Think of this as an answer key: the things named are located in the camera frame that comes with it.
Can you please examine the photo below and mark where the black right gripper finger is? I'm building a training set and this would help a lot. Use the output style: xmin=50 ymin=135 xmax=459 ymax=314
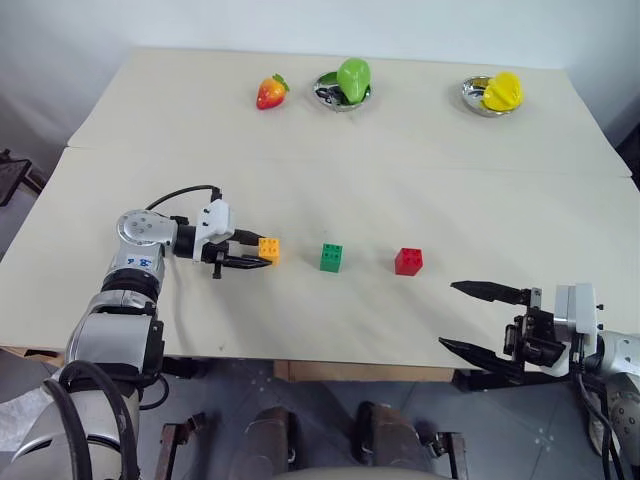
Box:
xmin=437 ymin=336 xmax=525 ymax=377
xmin=449 ymin=279 xmax=532 ymax=306

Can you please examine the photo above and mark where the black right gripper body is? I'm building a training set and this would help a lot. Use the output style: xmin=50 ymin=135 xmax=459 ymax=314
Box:
xmin=502 ymin=286 xmax=569 ymax=370

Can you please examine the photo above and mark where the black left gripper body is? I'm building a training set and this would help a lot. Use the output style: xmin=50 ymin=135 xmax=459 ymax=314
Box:
xmin=202 ymin=241 xmax=247 ymax=280

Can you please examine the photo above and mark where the yellow toy brick cube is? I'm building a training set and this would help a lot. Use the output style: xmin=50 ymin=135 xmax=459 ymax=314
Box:
xmin=257 ymin=237 xmax=282 ymax=267

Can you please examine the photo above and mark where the green toy brick cube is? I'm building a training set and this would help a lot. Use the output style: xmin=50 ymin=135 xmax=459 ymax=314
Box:
xmin=319 ymin=242 xmax=345 ymax=274

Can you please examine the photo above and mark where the red toy brick cube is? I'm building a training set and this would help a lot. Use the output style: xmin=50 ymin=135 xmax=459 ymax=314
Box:
xmin=393 ymin=246 xmax=426 ymax=277

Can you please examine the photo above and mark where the dark rounded robot foot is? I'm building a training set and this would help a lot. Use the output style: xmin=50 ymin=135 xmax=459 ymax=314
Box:
xmin=243 ymin=405 xmax=297 ymax=477
xmin=353 ymin=400 xmax=432 ymax=474

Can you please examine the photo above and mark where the wooden table apron board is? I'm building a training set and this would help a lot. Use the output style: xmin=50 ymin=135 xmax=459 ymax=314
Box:
xmin=273 ymin=359 xmax=457 ymax=384

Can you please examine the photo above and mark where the red toy strawberry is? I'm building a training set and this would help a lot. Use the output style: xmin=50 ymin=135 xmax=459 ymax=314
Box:
xmin=255 ymin=73 xmax=292 ymax=112

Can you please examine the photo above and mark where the shiny steel bowl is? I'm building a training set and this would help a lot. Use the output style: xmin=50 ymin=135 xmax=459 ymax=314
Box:
xmin=312 ymin=71 xmax=374 ymax=113
xmin=460 ymin=75 xmax=522 ymax=118

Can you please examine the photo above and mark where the green toy pepper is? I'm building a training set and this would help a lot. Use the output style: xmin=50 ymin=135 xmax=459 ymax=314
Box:
xmin=335 ymin=57 xmax=374 ymax=106

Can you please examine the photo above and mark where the yellow toy pepper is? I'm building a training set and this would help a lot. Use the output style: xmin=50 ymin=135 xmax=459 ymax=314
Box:
xmin=480 ymin=71 xmax=527 ymax=113

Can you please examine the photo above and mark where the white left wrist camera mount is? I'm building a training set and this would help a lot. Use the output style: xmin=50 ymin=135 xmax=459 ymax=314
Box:
xmin=191 ymin=199 xmax=236 ymax=264

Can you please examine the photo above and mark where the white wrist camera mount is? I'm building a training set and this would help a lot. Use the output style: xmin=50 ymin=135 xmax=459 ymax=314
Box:
xmin=191 ymin=199 xmax=236 ymax=264
xmin=551 ymin=282 xmax=605 ymax=379

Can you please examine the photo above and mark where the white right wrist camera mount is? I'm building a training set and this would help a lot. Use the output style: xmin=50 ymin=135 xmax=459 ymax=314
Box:
xmin=551 ymin=282 xmax=605 ymax=379

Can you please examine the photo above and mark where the black table clamp bracket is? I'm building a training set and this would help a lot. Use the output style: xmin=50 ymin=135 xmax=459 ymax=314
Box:
xmin=451 ymin=368 xmax=577 ymax=395

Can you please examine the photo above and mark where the thin black left wrist cable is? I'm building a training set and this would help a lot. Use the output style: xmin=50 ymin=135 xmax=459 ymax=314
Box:
xmin=144 ymin=185 xmax=224 ymax=212

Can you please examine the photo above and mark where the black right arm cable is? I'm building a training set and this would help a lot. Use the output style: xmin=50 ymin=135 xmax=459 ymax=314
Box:
xmin=574 ymin=368 xmax=627 ymax=480

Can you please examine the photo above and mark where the rusty metal frame bar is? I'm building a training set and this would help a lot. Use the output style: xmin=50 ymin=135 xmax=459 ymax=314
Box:
xmin=153 ymin=411 xmax=207 ymax=480
xmin=428 ymin=430 xmax=470 ymax=480

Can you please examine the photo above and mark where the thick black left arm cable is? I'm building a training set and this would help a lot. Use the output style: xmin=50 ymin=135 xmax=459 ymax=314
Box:
xmin=43 ymin=360 xmax=142 ymax=480

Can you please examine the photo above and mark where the black chair frame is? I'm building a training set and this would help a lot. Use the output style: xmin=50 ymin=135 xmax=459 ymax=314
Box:
xmin=0 ymin=148 xmax=50 ymax=209

